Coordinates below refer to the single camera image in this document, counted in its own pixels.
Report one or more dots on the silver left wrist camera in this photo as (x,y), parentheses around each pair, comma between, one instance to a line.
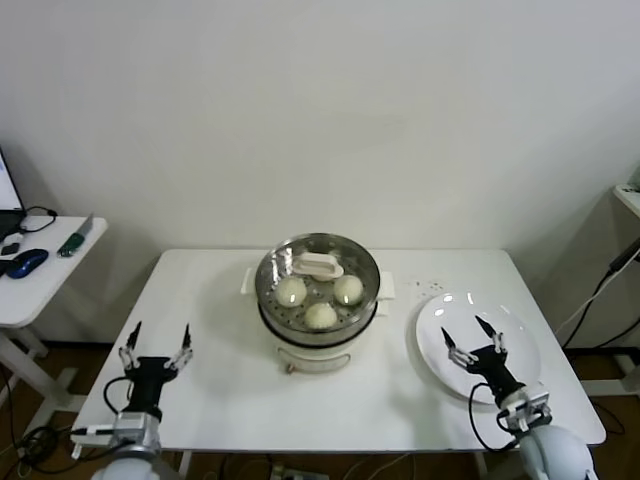
(135,429)

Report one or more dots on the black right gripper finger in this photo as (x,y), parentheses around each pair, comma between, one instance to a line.
(459,356)
(497,342)

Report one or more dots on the white desk base frame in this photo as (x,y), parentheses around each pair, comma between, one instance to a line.
(620,372)

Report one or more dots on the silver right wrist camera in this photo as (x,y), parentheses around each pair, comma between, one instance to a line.
(522,407)

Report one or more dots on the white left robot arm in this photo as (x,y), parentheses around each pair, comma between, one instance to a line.
(130,467)

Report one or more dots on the white steamed baozi bun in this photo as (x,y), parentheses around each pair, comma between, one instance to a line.
(291,293)
(320,316)
(347,291)

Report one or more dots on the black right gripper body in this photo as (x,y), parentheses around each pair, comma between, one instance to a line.
(494,371)

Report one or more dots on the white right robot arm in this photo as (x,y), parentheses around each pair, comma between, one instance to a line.
(555,455)

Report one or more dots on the white electric cooker base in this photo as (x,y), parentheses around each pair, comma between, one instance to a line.
(310,357)

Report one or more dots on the small black adapter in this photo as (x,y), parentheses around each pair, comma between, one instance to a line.
(10,248)

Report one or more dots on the blue computer mouse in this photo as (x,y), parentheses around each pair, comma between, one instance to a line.
(27,262)

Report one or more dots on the stainless steel steamer basket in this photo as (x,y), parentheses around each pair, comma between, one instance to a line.
(290,331)

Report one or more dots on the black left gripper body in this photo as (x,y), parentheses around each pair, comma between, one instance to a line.
(147,377)

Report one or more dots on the black laptop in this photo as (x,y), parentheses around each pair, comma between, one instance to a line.
(7,185)

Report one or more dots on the white round plate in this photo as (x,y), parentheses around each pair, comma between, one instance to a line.
(525,350)

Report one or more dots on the white table leg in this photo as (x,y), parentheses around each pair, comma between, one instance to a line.
(480,465)
(184,465)

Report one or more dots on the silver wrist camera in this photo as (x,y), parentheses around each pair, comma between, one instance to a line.
(522,407)
(135,429)

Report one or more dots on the small pale green object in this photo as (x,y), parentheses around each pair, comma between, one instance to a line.
(631,188)

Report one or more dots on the white shelf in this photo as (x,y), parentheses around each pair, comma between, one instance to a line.
(627,201)

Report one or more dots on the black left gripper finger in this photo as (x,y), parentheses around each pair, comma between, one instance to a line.
(186,354)
(128,354)

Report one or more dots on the white side table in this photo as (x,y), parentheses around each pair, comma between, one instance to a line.
(45,285)

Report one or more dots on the white floor power strip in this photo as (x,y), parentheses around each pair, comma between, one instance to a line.
(295,473)

